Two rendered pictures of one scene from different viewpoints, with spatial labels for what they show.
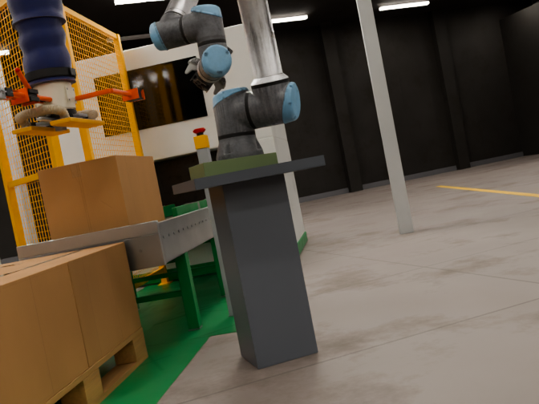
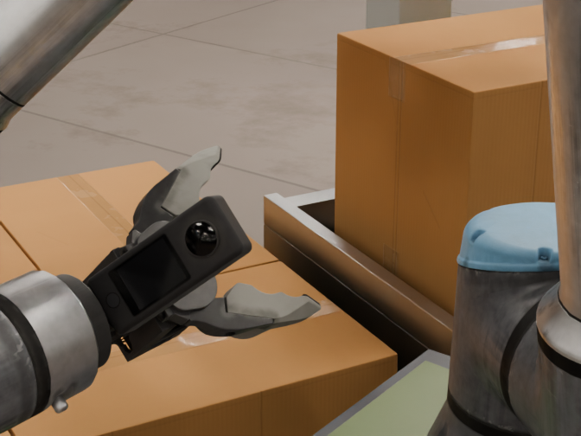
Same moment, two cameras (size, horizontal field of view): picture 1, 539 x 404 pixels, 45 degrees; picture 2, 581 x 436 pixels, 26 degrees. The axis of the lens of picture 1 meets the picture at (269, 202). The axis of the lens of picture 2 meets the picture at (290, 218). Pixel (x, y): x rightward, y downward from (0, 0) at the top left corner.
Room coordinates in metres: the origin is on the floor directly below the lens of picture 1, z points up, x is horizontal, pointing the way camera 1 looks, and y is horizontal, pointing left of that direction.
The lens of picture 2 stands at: (1.79, -0.62, 1.50)
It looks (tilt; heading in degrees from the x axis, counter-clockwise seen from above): 23 degrees down; 54
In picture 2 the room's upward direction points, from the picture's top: straight up
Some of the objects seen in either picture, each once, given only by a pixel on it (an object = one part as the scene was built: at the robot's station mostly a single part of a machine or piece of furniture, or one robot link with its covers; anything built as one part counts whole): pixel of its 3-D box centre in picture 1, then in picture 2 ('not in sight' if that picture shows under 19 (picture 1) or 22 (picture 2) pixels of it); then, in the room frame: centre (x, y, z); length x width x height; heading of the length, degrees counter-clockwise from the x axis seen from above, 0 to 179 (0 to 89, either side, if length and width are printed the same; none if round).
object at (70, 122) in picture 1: (78, 119); not in sight; (2.97, 0.79, 1.13); 0.34 x 0.10 x 0.05; 168
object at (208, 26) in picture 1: (205, 26); not in sight; (2.00, 0.09, 1.20); 0.12 x 0.09 x 0.12; 71
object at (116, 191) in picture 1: (107, 200); (538, 147); (3.38, 0.83, 0.75); 0.60 x 0.40 x 0.40; 173
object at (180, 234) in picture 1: (211, 221); not in sight; (4.13, 0.39, 0.50); 2.31 x 0.05 x 0.19; 172
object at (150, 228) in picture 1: (87, 240); (364, 277); (3.02, 0.87, 0.58); 0.70 x 0.03 x 0.06; 82
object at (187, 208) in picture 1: (211, 204); not in sight; (4.49, 0.40, 0.60); 1.60 x 0.11 x 0.09; 172
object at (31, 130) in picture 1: (42, 128); not in sight; (3.01, 0.98, 1.13); 0.34 x 0.10 x 0.05; 168
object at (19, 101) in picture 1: (24, 97); not in sight; (2.75, 0.94, 1.24); 0.10 x 0.08 x 0.06; 78
